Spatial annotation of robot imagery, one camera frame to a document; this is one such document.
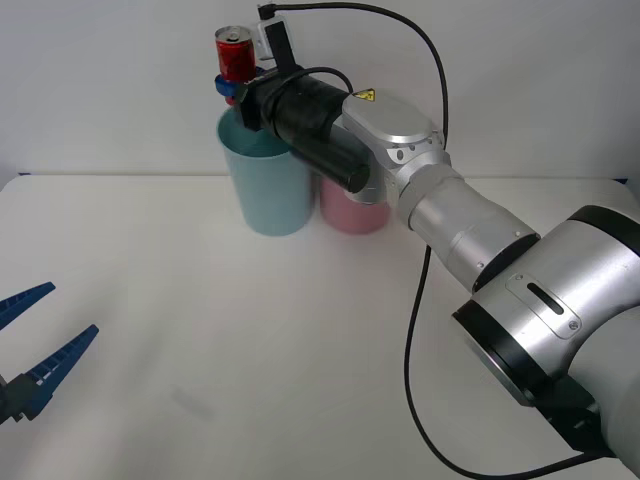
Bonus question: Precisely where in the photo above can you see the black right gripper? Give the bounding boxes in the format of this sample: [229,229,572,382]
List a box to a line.
[214,64,279,134]

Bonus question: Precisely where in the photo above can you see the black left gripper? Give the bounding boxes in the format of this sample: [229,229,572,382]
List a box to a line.
[0,281,100,427]

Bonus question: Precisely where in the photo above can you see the red drink can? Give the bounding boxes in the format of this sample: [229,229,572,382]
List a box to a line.
[215,24,257,107]

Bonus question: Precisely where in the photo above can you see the pale blue plastic bin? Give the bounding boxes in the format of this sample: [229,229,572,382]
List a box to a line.
[215,107,313,238]

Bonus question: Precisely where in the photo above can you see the pink plastic bin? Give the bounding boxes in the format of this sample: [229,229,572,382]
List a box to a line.
[318,172,393,236]

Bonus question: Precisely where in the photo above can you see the pale grey right wrist camera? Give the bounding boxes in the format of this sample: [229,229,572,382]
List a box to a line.
[256,14,296,72]

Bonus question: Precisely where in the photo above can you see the black camera cable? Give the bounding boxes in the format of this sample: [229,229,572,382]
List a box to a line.
[256,2,614,479]

